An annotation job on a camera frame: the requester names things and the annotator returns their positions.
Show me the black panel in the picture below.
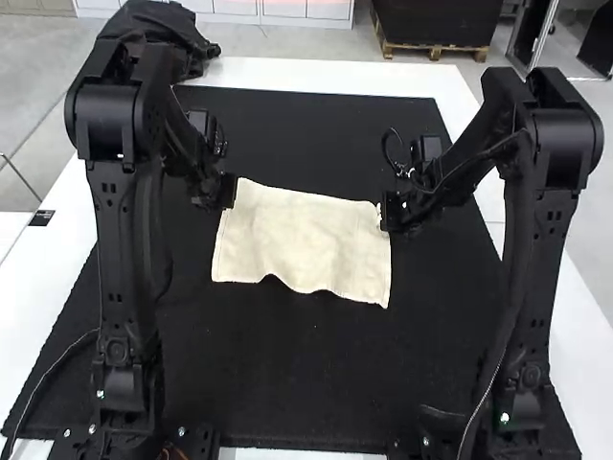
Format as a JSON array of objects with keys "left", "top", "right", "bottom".
[{"left": 576, "top": 0, "right": 613, "bottom": 81}]

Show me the black crate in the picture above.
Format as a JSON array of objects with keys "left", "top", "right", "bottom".
[{"left": 371, "top": 0, "right": 502, "bottom": 48}]

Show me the black cable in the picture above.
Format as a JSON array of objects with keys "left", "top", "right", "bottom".
[{"left": 381, "top": 126, "right": 419, "bottom": 182}]

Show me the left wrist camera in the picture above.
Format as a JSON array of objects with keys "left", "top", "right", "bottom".
[{"left": 186, "top": 109, "right": 230, "bottom": 158}]

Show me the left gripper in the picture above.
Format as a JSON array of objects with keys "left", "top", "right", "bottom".
[{"left": 188, "top": 164, "right": 238, "bottom": 213}]

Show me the metal frame cart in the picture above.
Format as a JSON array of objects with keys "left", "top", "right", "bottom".
[{"left": 501, "top": 0, "right": 560, "bottom": 74}]

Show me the black mat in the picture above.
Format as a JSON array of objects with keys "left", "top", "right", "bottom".
[{"left": 8, "top": 84, "right": 583, "bottom": 446}]

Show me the black cloth heap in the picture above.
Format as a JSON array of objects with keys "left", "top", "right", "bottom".
[{"left": 92, "top": 0, "right": 223, "bottom": 83}]

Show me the pale towel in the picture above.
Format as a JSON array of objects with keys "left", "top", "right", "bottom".
[{"left": 211, "top": 176, "right": 393, "bottom": 311}]

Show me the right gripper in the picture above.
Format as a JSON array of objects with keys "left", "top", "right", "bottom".
[{"left": 380, "top": 188, "right": 428, "bottom": 235}]

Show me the wooden pallet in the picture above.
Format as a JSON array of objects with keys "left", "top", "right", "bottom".
[{"left": 370, "top": 8, "right": 490, "bottom": 63}]

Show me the thin grey cable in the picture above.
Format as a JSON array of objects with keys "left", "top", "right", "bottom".
[{"left": 0, "top": 329, "right": 102, "bottom": 454}]

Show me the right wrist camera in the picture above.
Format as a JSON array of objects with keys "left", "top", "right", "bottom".
[{"left": 419, "top": 134, "right": 445, "bottom": 163}]

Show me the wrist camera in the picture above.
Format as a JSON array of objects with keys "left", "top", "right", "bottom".
[
  {"left": 186, "top": 109, "right": 230, "bottom": 158},
  {"left": 419, "top": 134, "right": 445, "bottom": 163}
]

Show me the grey cupboard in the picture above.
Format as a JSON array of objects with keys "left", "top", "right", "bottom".
[{"left": 210, "top": 0, "right": 358, "bottom": 22}]

